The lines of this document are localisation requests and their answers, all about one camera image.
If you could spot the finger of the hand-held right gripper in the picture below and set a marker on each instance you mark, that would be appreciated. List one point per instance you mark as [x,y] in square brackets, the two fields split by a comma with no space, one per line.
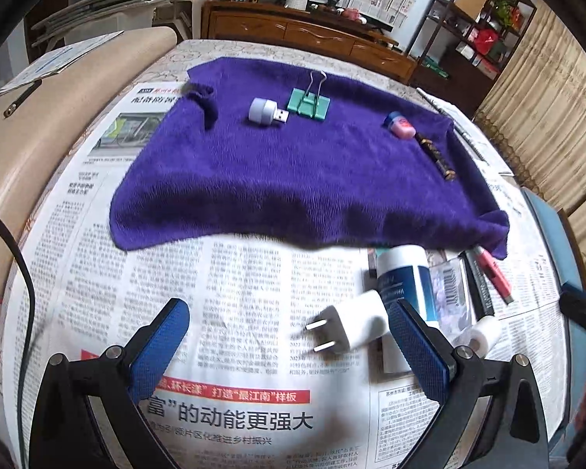
[581,310]

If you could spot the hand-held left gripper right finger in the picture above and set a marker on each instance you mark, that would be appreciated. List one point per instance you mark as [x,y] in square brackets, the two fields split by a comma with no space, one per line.
[417,351]

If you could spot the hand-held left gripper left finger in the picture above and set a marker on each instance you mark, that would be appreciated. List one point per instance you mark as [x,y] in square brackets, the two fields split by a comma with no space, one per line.
[158,347]

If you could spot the white power adapter plug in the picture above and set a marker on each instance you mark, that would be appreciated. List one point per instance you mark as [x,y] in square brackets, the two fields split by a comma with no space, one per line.
[356,317]

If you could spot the clear barcode packet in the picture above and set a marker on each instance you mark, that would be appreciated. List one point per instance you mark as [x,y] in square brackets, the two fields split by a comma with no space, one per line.
[449,298]

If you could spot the white tape roll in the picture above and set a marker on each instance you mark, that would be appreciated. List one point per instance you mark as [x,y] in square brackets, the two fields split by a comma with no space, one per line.
[483,334]

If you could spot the blue chair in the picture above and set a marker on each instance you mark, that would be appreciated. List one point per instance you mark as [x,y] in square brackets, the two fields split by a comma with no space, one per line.
[547,244]

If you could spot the white and blue cream tube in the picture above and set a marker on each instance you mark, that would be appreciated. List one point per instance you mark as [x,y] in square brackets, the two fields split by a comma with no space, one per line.
[405,273]

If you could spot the newspaper table cover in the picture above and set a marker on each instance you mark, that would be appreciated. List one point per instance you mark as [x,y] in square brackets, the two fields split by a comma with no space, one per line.
[176,264]

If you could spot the red marker pen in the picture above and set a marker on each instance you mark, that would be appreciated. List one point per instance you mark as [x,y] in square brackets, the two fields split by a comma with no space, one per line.
[493,273]

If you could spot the dark patterned pen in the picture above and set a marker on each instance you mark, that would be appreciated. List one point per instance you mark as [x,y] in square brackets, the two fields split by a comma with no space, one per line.
[434,156]

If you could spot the purple towel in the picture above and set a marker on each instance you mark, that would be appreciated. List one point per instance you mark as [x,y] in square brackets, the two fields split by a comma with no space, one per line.
[273,180]

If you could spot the beige curtain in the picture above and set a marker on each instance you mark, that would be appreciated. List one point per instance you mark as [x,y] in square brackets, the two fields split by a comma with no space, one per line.
[542,107]

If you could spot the thin metal rod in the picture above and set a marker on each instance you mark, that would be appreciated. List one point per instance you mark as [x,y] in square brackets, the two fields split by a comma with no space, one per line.
[459,127]

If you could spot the pink and blue balm jar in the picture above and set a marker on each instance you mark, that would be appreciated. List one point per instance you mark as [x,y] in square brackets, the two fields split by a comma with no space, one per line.
[401,128]

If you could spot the beige sofa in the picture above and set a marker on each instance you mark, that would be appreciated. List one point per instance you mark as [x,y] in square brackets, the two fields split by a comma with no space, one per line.
[68,122]

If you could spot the white plug-in night light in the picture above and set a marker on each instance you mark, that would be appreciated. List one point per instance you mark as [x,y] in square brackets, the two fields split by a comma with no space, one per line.
[263,110]

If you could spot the dark shelf unit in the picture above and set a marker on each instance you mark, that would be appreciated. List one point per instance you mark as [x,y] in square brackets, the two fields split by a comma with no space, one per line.
[449,75]

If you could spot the green binder clip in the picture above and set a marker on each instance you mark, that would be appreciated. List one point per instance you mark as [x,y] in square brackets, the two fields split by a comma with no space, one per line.
[308,103]

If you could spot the red bag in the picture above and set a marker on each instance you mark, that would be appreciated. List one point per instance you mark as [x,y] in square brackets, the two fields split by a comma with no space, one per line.
[489,43]

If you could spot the black clip pen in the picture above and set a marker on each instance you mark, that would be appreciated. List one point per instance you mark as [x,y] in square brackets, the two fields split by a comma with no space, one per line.
[22,99]

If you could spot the blue and white booklet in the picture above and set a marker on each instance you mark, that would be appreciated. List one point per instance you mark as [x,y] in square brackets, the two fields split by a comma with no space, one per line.
[58,58]

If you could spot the wooden cabinet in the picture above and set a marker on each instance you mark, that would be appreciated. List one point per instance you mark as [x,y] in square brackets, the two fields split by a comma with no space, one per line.
[293,29]

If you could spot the grey folded metal rack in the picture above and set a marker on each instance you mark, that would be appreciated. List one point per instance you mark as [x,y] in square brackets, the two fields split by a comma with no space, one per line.
[112,0]

